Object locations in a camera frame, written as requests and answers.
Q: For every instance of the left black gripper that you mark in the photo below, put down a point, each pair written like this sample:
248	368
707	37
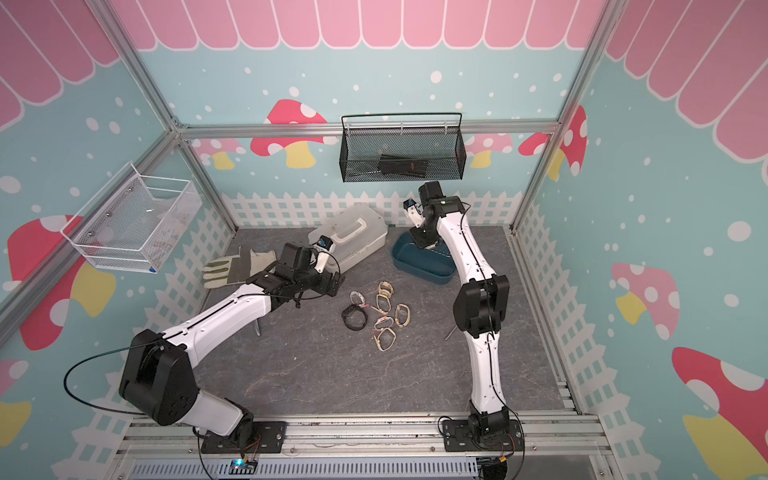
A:
324	288

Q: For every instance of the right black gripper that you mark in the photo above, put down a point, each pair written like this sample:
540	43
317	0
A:
420	242

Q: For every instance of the black watch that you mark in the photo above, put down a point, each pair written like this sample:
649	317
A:
355	318

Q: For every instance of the grey pink strap watch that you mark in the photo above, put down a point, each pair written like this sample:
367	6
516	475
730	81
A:
356	298

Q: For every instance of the white orange watch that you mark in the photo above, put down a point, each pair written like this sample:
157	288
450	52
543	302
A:
383	323

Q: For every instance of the beige watch lowest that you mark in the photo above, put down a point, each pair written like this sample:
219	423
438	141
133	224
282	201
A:
384	339

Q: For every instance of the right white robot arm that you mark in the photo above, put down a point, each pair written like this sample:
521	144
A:
480	305

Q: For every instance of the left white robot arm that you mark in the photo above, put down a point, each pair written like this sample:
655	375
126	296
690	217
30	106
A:
158	377

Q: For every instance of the dark teal storage bin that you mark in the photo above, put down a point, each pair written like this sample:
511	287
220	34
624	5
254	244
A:
433	264

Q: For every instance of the white translucent lidded toolbox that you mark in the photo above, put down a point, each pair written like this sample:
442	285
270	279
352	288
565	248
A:
356	233

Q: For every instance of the grey work glove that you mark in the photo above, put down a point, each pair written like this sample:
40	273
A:
235	269

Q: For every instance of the black item in basket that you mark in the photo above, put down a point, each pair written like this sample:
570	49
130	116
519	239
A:
402	166

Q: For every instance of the small green circuit board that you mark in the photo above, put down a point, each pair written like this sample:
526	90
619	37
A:
242	467

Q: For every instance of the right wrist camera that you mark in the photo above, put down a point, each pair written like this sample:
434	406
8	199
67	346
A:
413	212

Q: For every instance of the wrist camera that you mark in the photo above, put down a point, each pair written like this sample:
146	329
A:
324	246
413	212

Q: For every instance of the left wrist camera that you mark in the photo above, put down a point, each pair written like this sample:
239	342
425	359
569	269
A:
324	246

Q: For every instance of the black mesh wall basket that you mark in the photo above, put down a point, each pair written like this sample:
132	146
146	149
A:
436	137

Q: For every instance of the yellow handled screwdriver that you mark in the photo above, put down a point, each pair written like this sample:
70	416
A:
450	333

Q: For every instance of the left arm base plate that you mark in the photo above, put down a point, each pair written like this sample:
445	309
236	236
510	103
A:
253	437

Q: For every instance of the white wire wall basket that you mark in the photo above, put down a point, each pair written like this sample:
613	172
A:
134	222

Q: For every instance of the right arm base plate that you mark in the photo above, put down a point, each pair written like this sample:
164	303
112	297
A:
460	436

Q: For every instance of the grey cable duct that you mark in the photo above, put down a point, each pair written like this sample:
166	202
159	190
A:
313	468

